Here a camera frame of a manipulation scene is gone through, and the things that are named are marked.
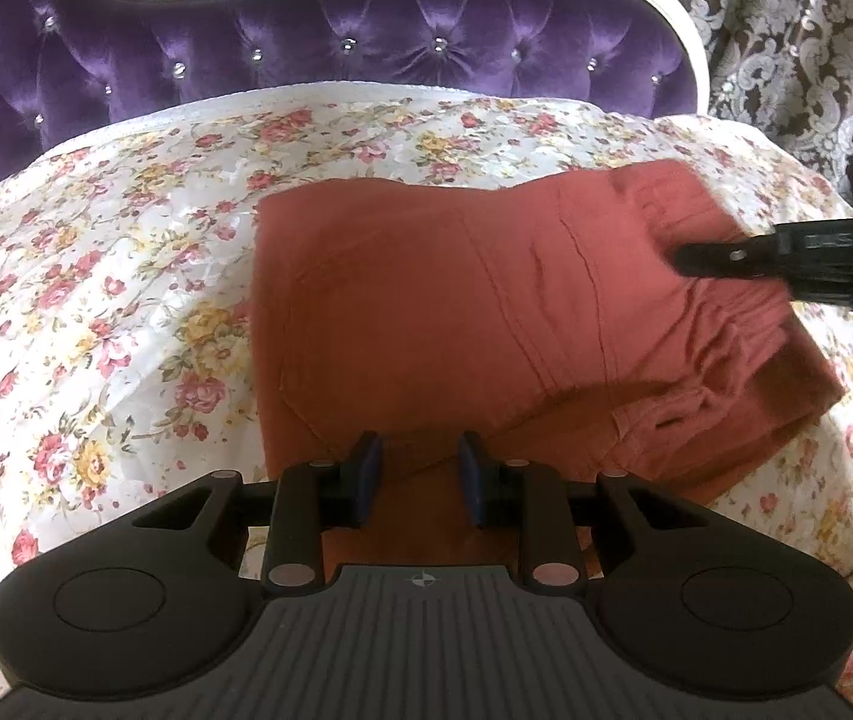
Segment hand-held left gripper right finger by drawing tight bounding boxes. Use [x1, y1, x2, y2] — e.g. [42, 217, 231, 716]
[457, 431, 719, 590]

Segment brown white damask curtain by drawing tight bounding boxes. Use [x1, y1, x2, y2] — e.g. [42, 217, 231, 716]
[115, 0, 853, 222]

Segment terracotta pink pants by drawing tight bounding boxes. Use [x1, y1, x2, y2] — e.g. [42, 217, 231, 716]
[250, 160, 848, 567]

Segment purple tufted headboard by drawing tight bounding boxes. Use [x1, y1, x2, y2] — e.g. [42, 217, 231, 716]
[0, 0, 713, 215]

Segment floral bedspread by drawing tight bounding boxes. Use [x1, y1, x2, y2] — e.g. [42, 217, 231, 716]
[0, 86, 853, 720]

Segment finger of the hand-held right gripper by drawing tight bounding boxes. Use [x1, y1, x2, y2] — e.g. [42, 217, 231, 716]
[670, 229, 791, 284]

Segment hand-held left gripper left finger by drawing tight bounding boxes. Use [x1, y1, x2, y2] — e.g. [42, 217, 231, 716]
[130, 431, 384, 590]

